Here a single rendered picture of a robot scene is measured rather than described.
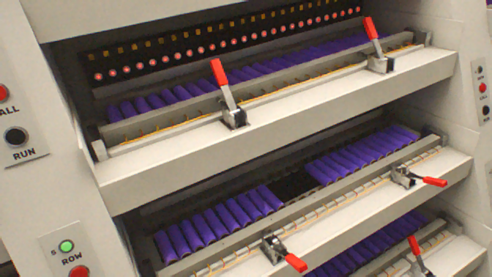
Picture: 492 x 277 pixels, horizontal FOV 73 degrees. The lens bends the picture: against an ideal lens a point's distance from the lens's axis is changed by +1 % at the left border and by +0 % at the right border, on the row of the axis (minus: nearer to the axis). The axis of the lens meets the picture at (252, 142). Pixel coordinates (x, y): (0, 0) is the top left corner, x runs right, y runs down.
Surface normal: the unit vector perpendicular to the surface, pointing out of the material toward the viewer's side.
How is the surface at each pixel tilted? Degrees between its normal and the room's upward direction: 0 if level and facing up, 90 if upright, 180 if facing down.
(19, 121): 90
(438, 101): 90
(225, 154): 111
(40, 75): 90
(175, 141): 22
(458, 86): 90
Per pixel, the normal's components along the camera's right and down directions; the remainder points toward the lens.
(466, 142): -0.86, 0.34
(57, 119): 0.42, 0.08
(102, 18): 0.49, 0.42
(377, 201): -0.11, -0.84
